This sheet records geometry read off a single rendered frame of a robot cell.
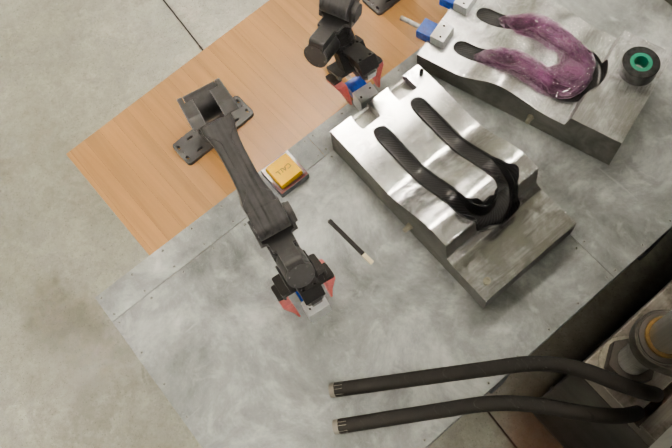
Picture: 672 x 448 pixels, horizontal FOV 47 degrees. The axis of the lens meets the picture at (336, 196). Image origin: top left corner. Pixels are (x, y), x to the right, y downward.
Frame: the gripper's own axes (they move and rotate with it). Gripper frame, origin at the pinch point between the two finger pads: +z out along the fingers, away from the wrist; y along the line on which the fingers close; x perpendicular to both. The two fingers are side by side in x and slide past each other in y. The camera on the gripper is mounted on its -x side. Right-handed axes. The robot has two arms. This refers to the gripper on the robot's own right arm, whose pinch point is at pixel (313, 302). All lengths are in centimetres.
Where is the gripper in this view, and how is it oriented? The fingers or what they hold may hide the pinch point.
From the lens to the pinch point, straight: 164.8
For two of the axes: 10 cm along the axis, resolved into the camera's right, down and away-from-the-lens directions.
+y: 8.5, -5.1, 1.4
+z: 3.2, 7.1, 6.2
